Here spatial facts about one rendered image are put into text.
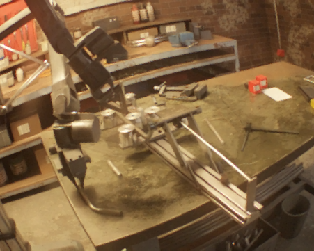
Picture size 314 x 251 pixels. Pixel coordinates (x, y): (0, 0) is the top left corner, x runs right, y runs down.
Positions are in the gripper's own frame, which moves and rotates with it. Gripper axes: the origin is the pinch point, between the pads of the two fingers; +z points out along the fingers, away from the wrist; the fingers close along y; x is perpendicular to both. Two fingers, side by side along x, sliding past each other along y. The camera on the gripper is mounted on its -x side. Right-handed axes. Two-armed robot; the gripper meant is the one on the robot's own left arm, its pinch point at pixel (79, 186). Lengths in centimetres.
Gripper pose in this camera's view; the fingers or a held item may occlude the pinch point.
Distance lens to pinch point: 96.4
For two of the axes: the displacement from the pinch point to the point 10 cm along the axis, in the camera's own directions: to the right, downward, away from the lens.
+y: 8.9, -3.0, 3.5
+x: -4.4, -3.3, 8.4
